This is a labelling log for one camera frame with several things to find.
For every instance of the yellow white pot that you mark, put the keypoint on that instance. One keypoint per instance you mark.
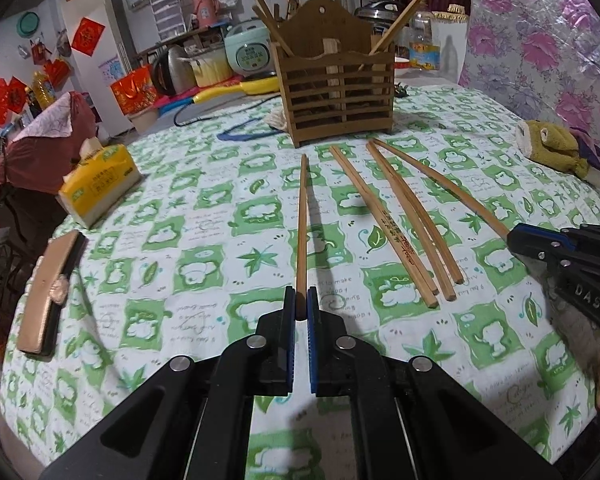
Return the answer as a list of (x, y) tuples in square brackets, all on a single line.
[(209, 66)]

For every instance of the steel electric kettle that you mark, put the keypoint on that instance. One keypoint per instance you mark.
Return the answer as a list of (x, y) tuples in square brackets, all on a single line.
[(171, 73)]

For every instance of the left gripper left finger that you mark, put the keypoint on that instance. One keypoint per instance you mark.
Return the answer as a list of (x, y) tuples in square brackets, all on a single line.
[(191, 419)]

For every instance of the brown leather wallet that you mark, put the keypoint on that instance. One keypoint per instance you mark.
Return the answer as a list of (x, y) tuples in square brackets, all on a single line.
[(48, 294)]

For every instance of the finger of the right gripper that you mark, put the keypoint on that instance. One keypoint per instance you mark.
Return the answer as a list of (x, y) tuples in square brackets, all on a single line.
[(555, 233), (539, 249)]

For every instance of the wooden chopstick three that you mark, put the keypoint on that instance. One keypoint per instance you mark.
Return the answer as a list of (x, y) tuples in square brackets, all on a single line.
[(410, 219)]

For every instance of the wooden chopstick one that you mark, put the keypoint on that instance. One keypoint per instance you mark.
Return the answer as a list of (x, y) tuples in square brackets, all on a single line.
[(301, 242)]

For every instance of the red covered furniture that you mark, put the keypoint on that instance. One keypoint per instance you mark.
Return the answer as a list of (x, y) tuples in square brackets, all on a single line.
[(42, 154)]

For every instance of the red gift bag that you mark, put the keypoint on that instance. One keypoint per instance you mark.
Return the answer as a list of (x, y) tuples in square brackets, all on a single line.
[(135, 91)]

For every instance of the blue hair band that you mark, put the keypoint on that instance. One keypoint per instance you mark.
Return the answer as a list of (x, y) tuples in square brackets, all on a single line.
[(251, 129)]

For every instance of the red white bowl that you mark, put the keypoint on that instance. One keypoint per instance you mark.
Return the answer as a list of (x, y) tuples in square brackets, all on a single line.
[(401, 63)]

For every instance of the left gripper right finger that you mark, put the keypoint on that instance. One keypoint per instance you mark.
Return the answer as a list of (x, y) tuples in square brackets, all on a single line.
[(411, 420)]

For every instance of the wooden chopstick four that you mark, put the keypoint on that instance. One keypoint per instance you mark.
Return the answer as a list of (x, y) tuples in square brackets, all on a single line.
[(420, 214)]

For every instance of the green checkered tablecloth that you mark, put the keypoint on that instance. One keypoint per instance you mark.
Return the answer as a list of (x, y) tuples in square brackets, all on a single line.
[(188, 261)]

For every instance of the wooden chopstick two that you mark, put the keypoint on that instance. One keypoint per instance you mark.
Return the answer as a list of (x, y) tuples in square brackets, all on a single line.
[(398, 241)]

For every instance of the yellow tissue pack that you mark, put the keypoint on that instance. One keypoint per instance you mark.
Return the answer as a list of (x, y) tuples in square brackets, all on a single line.
[(100, 178)]

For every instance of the olive green towel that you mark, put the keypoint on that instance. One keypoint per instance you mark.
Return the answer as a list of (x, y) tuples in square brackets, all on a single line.
[(567, 150)]

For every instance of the wooden utensil holder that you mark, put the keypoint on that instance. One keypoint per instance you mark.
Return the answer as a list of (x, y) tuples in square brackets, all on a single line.
[(332, 78)]

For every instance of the black silver pressure cooker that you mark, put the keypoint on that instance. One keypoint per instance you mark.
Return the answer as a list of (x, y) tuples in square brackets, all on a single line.
[(381, 14)]

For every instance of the white refrigerator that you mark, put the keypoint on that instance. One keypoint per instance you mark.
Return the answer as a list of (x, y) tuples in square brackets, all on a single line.
[(103, 53)]

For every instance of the mint green rice cooker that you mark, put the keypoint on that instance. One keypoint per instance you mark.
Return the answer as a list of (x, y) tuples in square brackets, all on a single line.
[(247, 48)]

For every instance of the plastic oil bottle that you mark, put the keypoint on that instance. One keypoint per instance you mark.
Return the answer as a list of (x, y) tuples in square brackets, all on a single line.
[(424, 53)]

